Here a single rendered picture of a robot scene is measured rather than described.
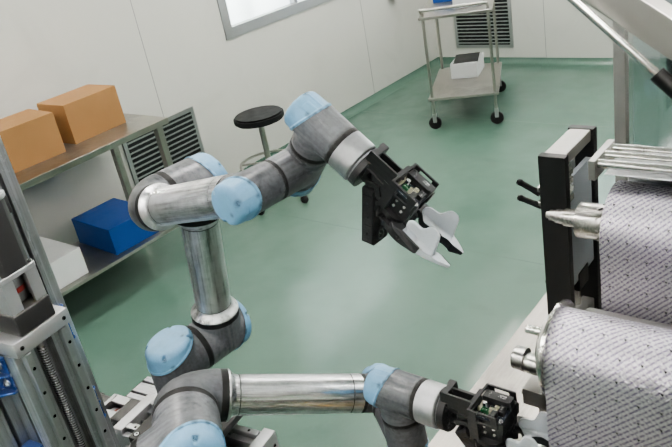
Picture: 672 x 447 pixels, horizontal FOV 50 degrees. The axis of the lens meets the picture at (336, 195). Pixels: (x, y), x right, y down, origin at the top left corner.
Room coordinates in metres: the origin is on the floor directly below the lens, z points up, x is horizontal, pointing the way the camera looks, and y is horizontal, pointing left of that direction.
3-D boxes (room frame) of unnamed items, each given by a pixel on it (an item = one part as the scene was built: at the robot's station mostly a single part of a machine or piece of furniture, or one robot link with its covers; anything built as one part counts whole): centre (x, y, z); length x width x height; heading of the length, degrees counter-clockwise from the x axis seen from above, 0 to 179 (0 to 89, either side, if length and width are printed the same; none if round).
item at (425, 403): (0.96, -0.10, 1.11); 0.08 x 0.05 x 0.08; 138
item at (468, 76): (5.64, -1.23, 0.51); 0.91 x 0.58 x 1.02; 162
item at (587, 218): (1.08, -0.43, 1.33); 0.06 x 0.06 x 0.06; 48
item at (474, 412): (0.91, -0.16, 1.12); 0.12 x 0.08 x 0.09; 48
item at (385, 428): (1.03, -0.04, 1.01); 0.11 x 0.08 x 0.11; 10
